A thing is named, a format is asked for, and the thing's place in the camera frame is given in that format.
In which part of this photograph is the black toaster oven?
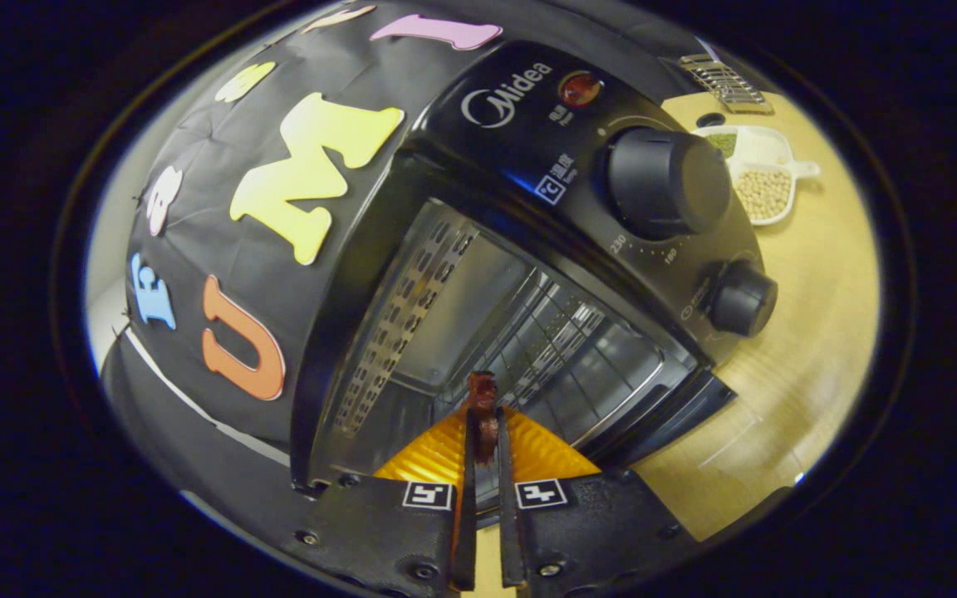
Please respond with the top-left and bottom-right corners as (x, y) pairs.
(289, 40), (807, 545)

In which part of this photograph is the reddish brown meat slice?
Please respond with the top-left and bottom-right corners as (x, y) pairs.
(464, 371), (500, 464)

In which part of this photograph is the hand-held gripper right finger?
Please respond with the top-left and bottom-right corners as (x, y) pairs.
(495, 405), (699, 598)

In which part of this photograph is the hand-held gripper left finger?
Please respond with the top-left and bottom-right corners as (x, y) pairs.
(283, 407), (479, 598)

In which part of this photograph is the white divided dish with beans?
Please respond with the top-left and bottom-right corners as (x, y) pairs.
(692, 125), (822, 227)

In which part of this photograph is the metal wire utensil holder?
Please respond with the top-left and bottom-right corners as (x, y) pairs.
(680, 53), (774, 115)

